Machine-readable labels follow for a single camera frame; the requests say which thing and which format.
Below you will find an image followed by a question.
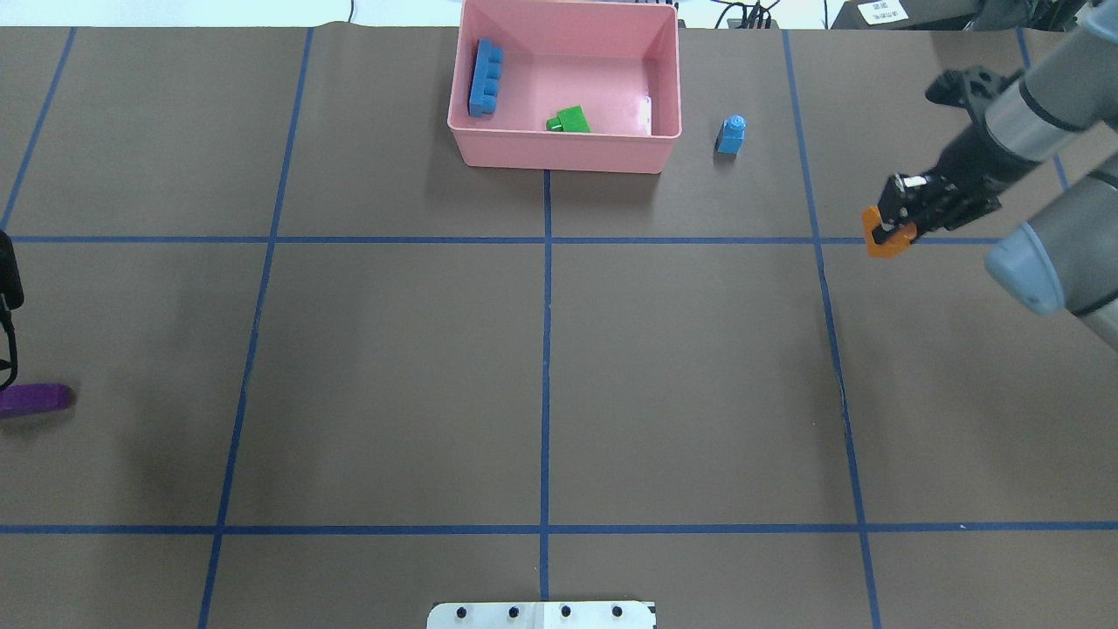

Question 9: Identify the purple sloped block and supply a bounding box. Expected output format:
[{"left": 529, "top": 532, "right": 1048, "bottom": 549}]
[{"left": 1, "top": 383, "right": 72, "bottom": 419}]

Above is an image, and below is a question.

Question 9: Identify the small blue stud block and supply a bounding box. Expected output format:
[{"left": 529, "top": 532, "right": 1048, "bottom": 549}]
[{"left": 714, "top": 114, "right": 748, "bottom": 156}]

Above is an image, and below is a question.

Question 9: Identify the green stud block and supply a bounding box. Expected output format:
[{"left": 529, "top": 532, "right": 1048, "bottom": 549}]
[{"left": 544, "top": 105, "right": 593, "bottom": 133}]

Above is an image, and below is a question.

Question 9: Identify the long blue stud block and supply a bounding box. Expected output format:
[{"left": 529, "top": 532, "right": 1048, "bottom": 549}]
[{"left": 467, "top": 38, "right": 506, "bottom": 118}]

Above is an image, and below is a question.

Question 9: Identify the black camera cable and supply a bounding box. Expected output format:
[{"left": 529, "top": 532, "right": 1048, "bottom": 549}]
[{"left": 0, "top": 297, "right": 20, "bottom": 392}]

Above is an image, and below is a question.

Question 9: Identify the pink plastic box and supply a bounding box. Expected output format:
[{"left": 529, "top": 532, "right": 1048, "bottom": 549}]
[{"left": 447, "top": 1, "right": 682, "bottom": 175}]

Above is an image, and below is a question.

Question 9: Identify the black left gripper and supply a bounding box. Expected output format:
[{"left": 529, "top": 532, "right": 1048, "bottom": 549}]
[{"left": 0, "top": 232, "right": 25, "bottom": 309}]

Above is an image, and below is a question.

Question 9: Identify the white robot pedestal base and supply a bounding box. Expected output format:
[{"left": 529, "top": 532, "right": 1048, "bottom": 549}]
[{"left": 425, "top": 600, "right": 659, "bottom": 628}]

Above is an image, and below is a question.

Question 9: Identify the orange sloped block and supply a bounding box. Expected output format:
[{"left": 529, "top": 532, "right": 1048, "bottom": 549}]
[{"left": 861, "top": 206, "right": 919, "bottom": 259}]

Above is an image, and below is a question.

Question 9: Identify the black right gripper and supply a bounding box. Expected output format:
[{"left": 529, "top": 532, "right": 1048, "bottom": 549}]
[{"left": 873, "top": 149, "right": 1004, "bottom": 247}]

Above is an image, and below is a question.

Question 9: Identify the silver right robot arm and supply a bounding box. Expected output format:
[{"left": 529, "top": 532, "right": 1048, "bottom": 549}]
[{"left": 861, "top": 1, "right": 1117, "bottom": 347}]

